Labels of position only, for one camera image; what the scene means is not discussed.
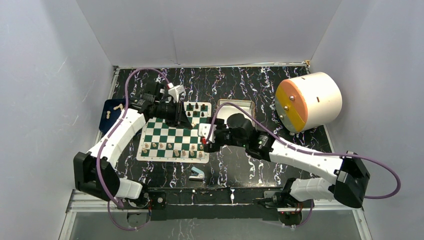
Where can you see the gold rimmed metal tin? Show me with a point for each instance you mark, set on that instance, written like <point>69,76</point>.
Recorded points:
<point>227,110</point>

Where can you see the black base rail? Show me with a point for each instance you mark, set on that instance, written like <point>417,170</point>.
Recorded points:
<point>212,202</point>

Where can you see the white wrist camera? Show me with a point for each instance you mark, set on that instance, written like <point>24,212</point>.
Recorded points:
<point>204,129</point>
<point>175,91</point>

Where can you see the light wooden king piece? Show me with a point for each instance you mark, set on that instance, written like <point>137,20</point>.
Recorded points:
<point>176,153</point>

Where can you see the dark blue tray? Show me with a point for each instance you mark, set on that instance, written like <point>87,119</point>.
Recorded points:
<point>106,124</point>

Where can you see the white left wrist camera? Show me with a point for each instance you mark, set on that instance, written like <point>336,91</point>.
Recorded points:
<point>175,91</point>

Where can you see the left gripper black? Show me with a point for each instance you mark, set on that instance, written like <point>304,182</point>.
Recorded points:
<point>179,116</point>

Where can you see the light blue white stapler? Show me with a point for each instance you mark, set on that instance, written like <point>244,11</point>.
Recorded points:
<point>196,174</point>

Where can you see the green white chess board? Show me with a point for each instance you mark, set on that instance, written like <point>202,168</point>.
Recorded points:
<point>163,140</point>

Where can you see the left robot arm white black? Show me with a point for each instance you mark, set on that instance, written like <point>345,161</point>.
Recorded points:
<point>95,170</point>

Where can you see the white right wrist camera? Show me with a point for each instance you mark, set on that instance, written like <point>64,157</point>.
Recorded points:
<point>204,129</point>

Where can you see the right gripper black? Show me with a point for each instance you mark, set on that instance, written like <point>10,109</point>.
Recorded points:
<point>215,146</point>

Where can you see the white cylinder orange yellow face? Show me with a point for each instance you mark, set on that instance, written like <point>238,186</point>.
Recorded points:
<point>306,102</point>

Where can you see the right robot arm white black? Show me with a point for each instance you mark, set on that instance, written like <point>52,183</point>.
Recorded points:
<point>344,179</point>

